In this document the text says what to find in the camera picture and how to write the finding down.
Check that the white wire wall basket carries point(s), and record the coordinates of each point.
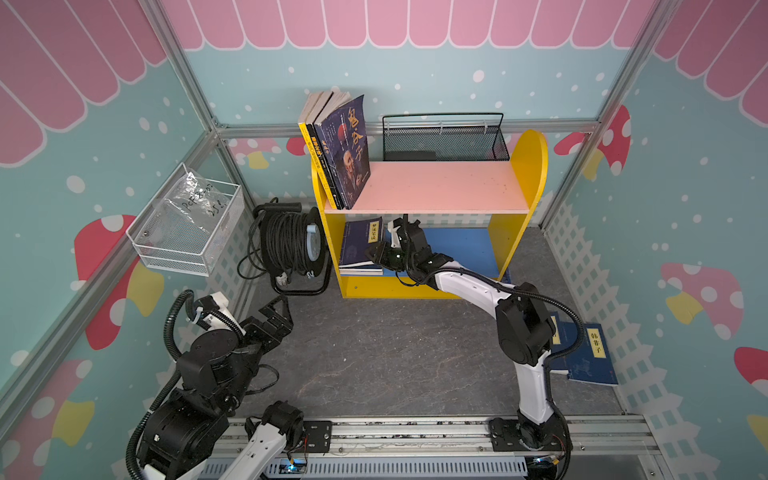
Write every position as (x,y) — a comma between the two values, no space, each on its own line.
(164,243)

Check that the dark blue Mengxi label book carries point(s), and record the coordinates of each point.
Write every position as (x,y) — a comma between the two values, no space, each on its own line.
(358,236)

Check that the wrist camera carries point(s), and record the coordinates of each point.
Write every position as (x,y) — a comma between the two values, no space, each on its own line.
(203,308)
(396,232)

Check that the yellow cartoon cover book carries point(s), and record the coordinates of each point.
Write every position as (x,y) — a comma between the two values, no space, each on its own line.
(302,127)

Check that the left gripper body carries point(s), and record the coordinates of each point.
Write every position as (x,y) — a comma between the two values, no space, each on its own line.
(260,338)

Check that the dark blue bagua cover book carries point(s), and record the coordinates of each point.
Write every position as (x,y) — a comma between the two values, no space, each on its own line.
(360,270)

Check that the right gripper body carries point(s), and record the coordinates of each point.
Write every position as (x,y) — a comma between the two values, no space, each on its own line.
(394,260)

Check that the black cable reel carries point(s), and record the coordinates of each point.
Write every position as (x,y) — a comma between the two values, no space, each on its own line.
(285,240)

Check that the black antler cover book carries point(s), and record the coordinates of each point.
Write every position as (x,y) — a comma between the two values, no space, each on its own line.
(318,102)

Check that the clear plastic bag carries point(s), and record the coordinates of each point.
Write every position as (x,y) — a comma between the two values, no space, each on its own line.
(197,202)

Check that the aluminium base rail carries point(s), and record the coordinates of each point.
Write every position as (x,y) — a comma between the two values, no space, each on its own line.
(282,443)

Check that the dark blue Sunzi label book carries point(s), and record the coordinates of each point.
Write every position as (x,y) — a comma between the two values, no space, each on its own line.
(365,266)

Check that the old man cover book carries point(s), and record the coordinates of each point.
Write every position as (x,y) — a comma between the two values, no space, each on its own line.
(342,130)

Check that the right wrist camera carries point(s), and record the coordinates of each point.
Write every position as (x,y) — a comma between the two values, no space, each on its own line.
(396,232)

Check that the yellow bookshelf pink blue shelves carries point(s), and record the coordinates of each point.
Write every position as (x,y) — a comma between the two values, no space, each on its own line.
(507,192)

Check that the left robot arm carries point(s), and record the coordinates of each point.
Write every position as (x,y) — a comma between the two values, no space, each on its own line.
(215,357)

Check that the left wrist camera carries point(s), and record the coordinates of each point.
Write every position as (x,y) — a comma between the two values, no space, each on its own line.
(203,308)

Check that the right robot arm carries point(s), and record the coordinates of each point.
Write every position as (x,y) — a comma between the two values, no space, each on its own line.
(525,329)

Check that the black wire mesh basket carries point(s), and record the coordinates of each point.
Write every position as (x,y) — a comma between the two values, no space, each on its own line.
(444,137)

